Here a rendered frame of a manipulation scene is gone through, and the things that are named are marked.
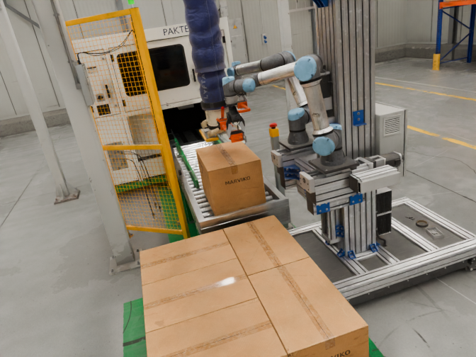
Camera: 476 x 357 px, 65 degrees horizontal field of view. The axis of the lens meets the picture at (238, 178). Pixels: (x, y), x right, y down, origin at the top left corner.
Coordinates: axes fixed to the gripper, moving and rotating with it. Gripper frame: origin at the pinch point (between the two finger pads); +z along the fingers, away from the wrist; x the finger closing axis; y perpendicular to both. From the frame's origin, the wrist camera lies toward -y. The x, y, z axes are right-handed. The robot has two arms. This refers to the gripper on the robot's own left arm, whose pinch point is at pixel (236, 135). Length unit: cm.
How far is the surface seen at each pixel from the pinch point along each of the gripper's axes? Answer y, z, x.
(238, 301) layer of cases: -62, 71, 24
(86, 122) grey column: 89, -9, 100
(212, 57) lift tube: 49, -44, -1
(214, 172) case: 29.7, 32.0, 14.7
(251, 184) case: 30, 48, -11
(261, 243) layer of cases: -15, 71, -3
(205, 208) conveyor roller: 54, 70, 24
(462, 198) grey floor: 56, 124, -222
